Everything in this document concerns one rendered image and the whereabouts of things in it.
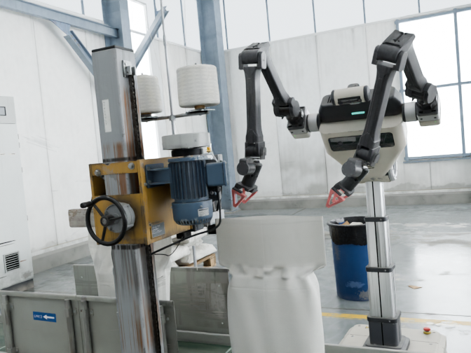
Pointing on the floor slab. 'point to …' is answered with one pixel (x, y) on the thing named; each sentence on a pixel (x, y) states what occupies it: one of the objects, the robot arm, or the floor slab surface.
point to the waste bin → (350, 257)
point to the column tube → (127, 293)
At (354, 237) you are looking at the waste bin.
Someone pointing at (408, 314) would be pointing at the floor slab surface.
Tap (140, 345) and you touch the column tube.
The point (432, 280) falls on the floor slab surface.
